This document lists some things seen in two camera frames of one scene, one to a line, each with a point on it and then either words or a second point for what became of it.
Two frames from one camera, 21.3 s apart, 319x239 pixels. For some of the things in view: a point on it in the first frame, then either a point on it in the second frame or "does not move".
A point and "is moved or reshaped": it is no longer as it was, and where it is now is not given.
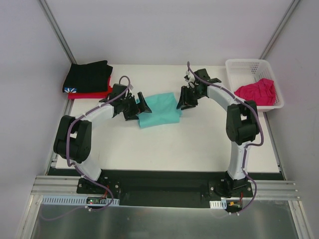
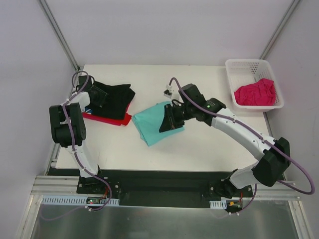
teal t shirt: (163, 107) is moved or reshaped
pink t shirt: (262, 92) does not move
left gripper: (133, 109) -> (100, 95)
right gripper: (189, 94) -> (173, 117)
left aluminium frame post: (50, 18) does not move
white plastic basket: (244, 71) does not move
